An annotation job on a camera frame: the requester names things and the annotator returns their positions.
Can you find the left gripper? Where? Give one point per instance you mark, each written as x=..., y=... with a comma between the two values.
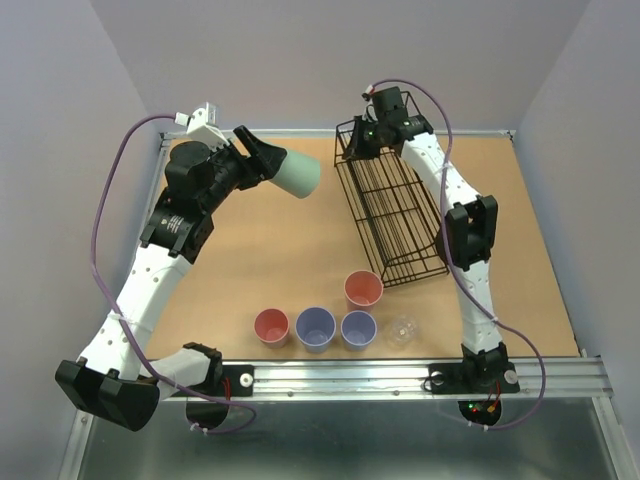
x=263, y=163

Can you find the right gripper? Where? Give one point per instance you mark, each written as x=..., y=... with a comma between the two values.
x=356, y=150

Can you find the mint green plastic cup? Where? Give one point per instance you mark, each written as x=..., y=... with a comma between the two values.
x=298, y=174

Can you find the black wire dish rack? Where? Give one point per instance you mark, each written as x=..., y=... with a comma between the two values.
x=396, y=217

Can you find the salmon pink plastic cup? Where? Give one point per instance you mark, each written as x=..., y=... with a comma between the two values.
x=363, y=289

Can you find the large lavender plastic cup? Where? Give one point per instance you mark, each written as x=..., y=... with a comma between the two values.
x=315, y=327

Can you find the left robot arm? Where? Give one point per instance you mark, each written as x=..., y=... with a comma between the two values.
x=112, y=378

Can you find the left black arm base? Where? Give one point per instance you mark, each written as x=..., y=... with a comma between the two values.
x=235, y=382

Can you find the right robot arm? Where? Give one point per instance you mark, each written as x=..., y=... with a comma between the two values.
x=468, y=222

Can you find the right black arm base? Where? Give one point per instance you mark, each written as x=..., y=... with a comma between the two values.
x=459, y=378

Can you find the red plastic cup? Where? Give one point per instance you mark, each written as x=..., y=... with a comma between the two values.
x=271, y=326

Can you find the small lavender plastic cup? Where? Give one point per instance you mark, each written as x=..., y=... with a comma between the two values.
x=358, y=330

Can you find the clear plastic cup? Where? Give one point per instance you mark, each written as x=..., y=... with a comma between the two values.
x=403, y=330

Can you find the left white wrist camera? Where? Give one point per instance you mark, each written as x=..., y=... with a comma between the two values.
x=202, y=127

